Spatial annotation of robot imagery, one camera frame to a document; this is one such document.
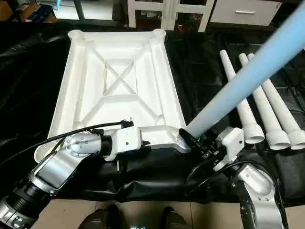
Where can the white plastic table leg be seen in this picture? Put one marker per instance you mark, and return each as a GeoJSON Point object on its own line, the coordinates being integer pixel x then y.
{"type": "Point", "coordinates": [267, 114]}
{"type": "Point", "coordinates": [248, 76]}
{"type": "Point", "coordinates": [238, 90]}
{"type": "Point", "coordinates": [283, 112]}

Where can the white plastic table top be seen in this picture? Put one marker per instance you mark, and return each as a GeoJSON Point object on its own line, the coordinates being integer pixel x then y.
{"type": "Point", "coordinates": [119, 71]}

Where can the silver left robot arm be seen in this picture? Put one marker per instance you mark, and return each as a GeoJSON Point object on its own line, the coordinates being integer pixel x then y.
{"type": "Point", "coordinates": [57, 164]}

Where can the black work mat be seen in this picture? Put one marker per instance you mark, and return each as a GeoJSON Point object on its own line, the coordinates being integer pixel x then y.
{"type": "Point", "coordinates": [205, 86]}

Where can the silver robot right leg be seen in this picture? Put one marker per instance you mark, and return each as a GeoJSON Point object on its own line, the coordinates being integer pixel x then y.
{"type": "Point", "coordinates": [172, 219]}

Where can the white glass door cabinet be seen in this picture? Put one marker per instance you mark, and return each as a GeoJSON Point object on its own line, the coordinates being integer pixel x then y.
{"type": "Point", "coordinates": [167, 14]}

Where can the white drawer unit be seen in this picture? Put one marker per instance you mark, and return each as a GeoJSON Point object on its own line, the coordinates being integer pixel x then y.
{"type": "Point", "coordinates": [245, 12]}

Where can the grey metal pole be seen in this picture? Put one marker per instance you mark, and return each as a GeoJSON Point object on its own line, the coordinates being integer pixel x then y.
{"type": "Point", "coordinates": [79, 8]}

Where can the blue box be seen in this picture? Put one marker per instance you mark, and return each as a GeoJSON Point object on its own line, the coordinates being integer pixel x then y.
{"type": "Point", "coordinates": [40, 13]}

